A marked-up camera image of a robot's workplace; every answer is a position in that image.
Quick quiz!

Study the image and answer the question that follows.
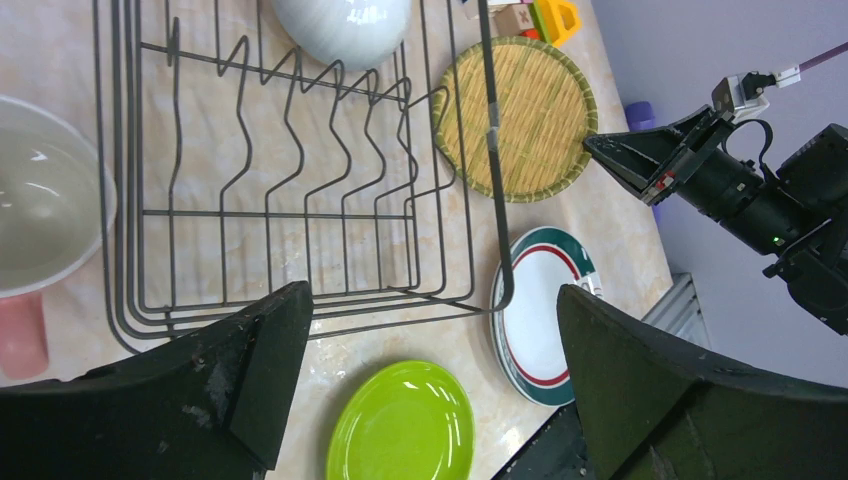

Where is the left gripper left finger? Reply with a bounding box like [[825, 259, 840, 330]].
[[1, 281, 314, 479]]

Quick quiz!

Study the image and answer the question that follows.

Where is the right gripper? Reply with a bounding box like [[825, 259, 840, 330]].
[[583, 71, 815, 255]]

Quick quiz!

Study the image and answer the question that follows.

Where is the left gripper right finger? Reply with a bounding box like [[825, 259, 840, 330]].
[[557, 285, 847, 479]]

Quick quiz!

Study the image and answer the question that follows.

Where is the woven bamboo tray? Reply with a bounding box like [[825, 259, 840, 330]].
[[431, 36, 599, 203]]

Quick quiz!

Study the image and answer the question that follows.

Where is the grey wire dish rack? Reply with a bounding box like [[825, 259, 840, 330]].
[[91, 1, 515, 355]]

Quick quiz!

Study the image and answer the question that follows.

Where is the white ceramic bowl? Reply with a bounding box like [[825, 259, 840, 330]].
[[272, 0, 412, 72]]

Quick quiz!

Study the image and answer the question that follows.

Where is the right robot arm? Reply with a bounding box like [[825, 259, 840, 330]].
[[583, 68, 847, 335]]

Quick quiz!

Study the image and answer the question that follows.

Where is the white plate green red rim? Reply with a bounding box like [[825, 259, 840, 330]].
[[490, 226, 603, 407]]

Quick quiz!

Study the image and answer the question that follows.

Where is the yellow toy triangle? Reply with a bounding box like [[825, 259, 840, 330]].
[[531, 0, 582, 48]]

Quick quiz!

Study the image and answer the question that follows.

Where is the stack of coloured blocks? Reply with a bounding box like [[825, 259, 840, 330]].
[[485, 0, 541, 40]]

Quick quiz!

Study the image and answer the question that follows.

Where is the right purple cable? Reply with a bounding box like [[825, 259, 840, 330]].
[[771, 40, 848, 89]]

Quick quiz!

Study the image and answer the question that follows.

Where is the white cup pink handle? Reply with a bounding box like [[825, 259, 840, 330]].
[[1, 96, 117, 380]]

